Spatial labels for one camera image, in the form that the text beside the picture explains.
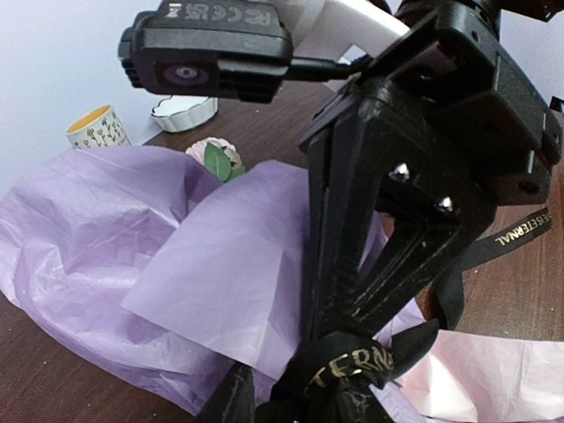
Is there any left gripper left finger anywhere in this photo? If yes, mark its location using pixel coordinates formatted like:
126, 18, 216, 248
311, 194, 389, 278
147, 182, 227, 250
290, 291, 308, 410
196, 363, 256, 423

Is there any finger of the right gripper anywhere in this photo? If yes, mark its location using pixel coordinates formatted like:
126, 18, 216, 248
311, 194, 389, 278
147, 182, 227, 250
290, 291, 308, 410
347, 162, 489, 330
305, 78, 427, 339

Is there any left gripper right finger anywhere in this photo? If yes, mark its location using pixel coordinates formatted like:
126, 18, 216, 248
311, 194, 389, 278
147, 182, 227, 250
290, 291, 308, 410
308, 378, 394, 423

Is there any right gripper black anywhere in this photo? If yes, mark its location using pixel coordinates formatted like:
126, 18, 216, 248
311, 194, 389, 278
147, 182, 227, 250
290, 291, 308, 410
369, 1, 563, 205

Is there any black printed ribbon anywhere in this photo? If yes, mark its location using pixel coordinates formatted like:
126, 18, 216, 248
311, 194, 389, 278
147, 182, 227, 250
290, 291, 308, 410
255, 209, 552, 422

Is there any pink carnation stem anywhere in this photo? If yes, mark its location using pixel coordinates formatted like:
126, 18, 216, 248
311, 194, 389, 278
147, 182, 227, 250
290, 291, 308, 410
185, 137, 246, 183

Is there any purple wrapping paper sheet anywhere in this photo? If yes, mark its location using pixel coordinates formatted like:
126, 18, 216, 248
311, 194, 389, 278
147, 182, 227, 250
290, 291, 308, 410
1, 146, 563, 422

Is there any white scalloped bowl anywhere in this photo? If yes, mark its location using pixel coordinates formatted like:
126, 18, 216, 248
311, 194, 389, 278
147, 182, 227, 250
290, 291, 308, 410
151, 95, 219, 133

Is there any patterned cup with orange inside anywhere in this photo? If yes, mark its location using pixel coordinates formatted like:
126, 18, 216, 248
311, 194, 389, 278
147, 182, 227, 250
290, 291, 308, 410
65, 105, 131, 149

